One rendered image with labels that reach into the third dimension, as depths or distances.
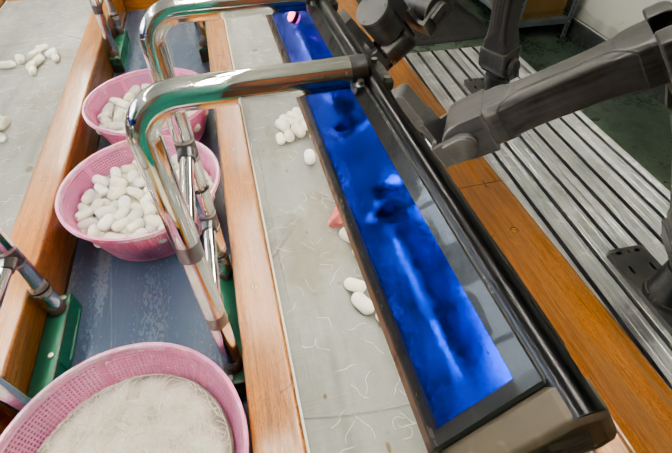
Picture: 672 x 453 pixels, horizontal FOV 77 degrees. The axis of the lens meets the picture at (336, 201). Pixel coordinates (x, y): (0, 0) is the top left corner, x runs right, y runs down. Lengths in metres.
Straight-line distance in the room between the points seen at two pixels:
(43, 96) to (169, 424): 0.85
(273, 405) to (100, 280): 0.40
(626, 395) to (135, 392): 0.57
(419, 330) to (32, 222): 0.69
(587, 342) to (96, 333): 0.67
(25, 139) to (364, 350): 0.80
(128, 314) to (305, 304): 0.28
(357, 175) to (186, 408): 0.40
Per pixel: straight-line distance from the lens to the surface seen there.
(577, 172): 1.03
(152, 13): 0.43
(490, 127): 0.56
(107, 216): 0.80
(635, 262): 0.88
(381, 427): 0.54
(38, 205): 0.84
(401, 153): 0.24
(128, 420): 0.60
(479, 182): 0.77
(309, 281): 0.63
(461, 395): 0.20
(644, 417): 0.62
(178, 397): 0.59
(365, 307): 0.58
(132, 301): 0.75
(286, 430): 0.51
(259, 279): 0.61
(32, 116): 1.14
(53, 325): 0.73
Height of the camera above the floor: 1.26
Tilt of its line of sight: 45 degrees down
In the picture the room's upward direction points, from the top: straight up
